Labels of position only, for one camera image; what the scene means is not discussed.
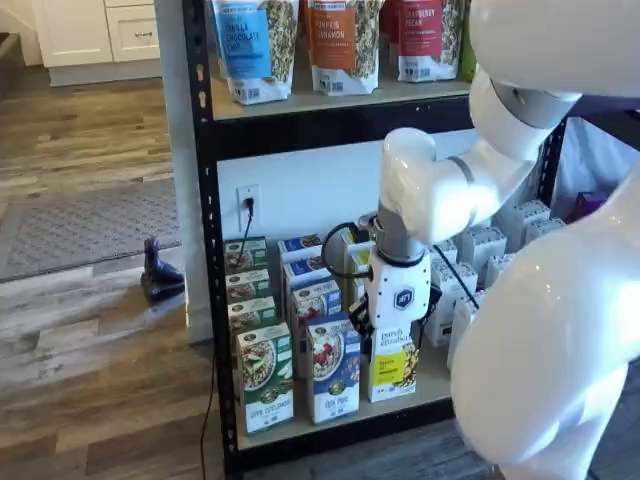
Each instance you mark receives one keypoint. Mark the red granola pouch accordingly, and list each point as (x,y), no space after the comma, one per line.
(425,45)
(389,20)

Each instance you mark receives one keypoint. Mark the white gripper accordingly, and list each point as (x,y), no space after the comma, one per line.
(400,295)

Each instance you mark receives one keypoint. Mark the white cabinet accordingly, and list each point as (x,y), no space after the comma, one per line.
(75,30)

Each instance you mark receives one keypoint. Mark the blue granola pouch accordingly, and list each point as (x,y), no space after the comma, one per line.
(245,45)

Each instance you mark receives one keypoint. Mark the white plastic sheet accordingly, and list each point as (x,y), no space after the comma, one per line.
(595,155)

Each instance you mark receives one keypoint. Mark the orange granola pouch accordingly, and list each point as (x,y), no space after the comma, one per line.
(305,15)
(340,45)

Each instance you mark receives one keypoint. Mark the grey floor rug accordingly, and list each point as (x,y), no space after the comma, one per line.
(75,225)

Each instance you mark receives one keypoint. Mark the white patterned box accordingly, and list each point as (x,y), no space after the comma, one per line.
(497,267)
(455,292)
(447,252)
(457,340)
(482,240)
(532,210)
(542,227)

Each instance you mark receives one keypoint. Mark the black metal shelving unit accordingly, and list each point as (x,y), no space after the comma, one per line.
(350,127)

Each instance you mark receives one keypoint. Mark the green and white cereal box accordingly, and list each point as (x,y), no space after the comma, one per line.
(245,252)
(265,380)
(252,315)
(247,285)

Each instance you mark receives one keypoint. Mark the blue and white cereal box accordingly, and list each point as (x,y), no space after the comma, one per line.
(335,370)
(305,270)
(300,247)
(315,300)

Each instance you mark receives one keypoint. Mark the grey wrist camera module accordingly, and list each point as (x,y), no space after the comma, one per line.
(369,227)

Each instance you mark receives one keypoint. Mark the white wall outlet plate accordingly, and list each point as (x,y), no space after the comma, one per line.
(242,192)

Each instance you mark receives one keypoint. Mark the brown furniture piece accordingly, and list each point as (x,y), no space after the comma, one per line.
(10,60)

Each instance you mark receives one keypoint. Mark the dark purple floor toy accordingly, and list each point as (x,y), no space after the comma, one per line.
(160,282)

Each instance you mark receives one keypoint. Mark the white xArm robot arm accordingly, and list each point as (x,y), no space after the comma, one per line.
(550,350)

